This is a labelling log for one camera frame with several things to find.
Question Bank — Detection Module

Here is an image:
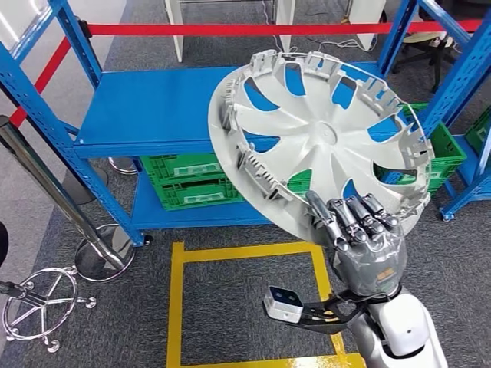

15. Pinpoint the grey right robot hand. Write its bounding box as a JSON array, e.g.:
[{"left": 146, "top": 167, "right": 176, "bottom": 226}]
[{"left": 304, "top": 190, "right": 408, "bottom": 299}]

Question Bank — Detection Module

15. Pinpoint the grey plastic wheel hubcap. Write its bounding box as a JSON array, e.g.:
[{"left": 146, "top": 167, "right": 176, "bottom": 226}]
[{"left": 207, "top": 49, "right": 436, "bottom": 250}]

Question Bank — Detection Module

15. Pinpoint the green plastic crate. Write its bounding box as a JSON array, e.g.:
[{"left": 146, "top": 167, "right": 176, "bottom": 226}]
[
  {"left": 465, "top": 105, "right": 491, "bottom": 156},
  {"left": 286, "top": 169, "right": 313, "bottom": 195},
  {"left": 155, "top": 176, "right": 246, "bottom": 212},
  {"left": 140, "top": 152, "right": 227, "bottom": 186},
  {"left": 423, "top": 167, "right": 455, "bottom": 198},
  {"left": 398, "top": 101, "right": 468, "bottom": 176}
]

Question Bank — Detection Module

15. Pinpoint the black office chair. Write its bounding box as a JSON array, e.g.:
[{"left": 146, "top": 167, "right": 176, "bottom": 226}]
[{"left": 391, "top": 38, "right": 461, "bottom": 95}]

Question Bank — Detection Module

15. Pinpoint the person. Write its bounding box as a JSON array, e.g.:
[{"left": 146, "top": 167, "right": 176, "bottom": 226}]
[{"left": 402, "top": 30, "right": 449, "bottom": 48}]

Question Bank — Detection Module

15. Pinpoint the white desk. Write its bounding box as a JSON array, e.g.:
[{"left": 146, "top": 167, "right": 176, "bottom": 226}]
[
  {"left": 165, "top": 0, "right": 296, "bottom": 63},
  {"left": 347, "top": 0, "right": 386, "bottom": 52}
]

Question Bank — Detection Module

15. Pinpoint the yellow floor tape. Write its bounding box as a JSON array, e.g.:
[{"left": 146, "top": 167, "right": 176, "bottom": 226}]
[{"left": 167, "top": 241, "right": 367, "bottom": 368}]

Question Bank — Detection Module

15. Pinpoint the red barrier belt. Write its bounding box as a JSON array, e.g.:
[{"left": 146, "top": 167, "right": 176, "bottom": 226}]
[{"left": 8, "top": 19, "right": 483, "bottom": 128}]

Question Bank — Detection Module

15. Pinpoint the chrome stool base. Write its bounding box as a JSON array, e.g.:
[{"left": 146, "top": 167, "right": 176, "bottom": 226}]
[{"left": 0, "top": 266, "right": 97, "bottom": 354}]

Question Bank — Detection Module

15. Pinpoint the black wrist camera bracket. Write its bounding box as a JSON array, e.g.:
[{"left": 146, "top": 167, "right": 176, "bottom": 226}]
[{"left": 295, "top": 289, "right": 402, "bottom": 337}]

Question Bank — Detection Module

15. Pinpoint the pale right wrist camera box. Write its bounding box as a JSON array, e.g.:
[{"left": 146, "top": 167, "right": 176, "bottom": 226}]
[{"left": 264, "top": 285, "right": 304, "bottom": 325}]

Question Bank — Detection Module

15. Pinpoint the white floor cable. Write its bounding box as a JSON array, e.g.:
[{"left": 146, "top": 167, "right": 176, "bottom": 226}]
[
  {"left": 292, "top": 38, "right": 378, "bottom": 54},
  {"left": 262, "top": 0, "right": 283, "bottom": 52}
]

